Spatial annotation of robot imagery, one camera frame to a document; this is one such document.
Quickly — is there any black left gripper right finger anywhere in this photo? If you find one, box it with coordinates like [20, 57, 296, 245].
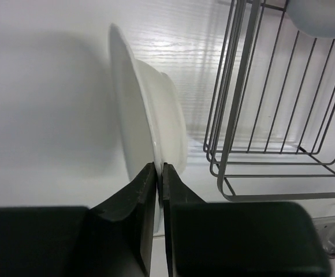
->
[162, 163, 331, 276]

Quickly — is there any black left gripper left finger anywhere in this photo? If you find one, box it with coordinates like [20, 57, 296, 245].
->
[0, 163, 157, 276]

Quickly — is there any white deep plate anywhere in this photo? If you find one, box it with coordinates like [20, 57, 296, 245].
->
[108, 24, 188, 233]

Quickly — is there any pale blue fluted plate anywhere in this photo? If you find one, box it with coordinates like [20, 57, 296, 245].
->
[286, 0, 335, 39]

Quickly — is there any grey wire dish rack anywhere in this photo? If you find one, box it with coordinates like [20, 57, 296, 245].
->
[203, 1, 335, 202]

